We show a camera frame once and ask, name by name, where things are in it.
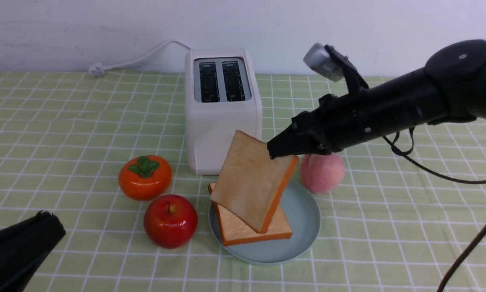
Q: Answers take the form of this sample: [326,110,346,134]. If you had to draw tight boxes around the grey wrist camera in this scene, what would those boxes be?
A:
[303,43,344,82]

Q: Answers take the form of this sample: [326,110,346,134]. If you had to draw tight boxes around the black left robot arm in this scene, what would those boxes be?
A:
[0,211,66,292]

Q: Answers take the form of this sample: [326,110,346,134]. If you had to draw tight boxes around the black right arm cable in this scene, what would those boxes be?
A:
[383,128,486,292]

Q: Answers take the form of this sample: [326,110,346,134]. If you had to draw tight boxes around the toasted bread slice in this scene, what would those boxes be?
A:
[213,203,292,246]
[210,131,300,234]

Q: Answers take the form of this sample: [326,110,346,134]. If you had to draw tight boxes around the green checkered tablecloth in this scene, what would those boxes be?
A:
[0,71,486,292]

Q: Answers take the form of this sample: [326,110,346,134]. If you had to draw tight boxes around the white two-slot toaster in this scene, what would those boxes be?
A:
[184,48,263,176]

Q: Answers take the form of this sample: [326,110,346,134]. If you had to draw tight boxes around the light blue round plate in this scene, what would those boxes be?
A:
[223,180,321,265]

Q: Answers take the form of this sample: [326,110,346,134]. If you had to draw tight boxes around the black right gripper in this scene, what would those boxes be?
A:
[267,94,369,159]

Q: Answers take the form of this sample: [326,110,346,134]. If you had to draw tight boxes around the red apple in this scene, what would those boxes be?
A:
[143,194,198,249]

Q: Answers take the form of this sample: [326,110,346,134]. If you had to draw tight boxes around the pink peach with leaf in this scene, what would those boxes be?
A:
[300,155,345,194]

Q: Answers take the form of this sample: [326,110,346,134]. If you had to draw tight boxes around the white toaster power cable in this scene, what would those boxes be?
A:
[88,39,192,77]

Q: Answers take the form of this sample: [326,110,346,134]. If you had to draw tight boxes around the orange persimmon with green leaves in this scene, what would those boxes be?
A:
[118,155,172,201]

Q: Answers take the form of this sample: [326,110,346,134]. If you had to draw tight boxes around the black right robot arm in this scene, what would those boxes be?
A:
[267,39,486,158]

